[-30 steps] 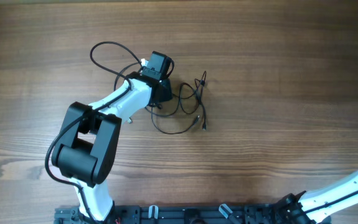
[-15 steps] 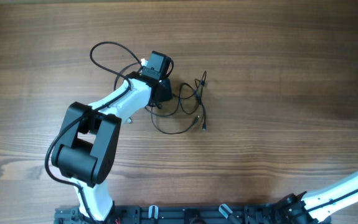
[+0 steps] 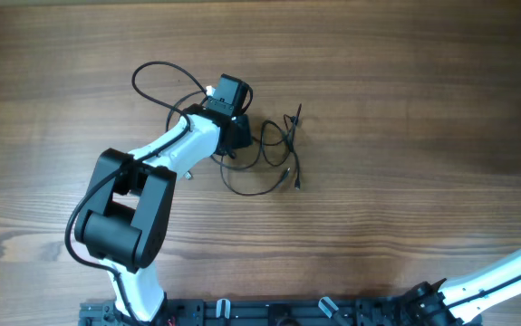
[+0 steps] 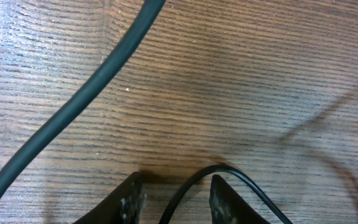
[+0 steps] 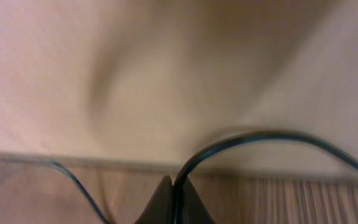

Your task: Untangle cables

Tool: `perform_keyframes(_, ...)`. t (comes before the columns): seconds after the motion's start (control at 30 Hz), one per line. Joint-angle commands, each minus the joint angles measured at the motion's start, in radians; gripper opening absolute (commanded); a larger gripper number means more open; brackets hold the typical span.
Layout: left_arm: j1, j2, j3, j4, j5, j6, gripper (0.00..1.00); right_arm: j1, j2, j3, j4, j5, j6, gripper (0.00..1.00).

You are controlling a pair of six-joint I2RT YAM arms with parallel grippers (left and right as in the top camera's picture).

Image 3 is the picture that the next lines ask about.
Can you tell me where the left camera cable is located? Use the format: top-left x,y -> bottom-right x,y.
63,61 -> 209,326

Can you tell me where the thin black USB cable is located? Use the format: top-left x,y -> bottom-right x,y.
209,102 -> 304,197

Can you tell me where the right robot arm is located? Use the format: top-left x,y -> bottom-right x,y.
395,248 -> 521,325

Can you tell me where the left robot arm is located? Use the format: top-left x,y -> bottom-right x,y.
64,74 -> 253,325

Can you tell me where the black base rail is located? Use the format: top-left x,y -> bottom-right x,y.
77,297 -> 483,326

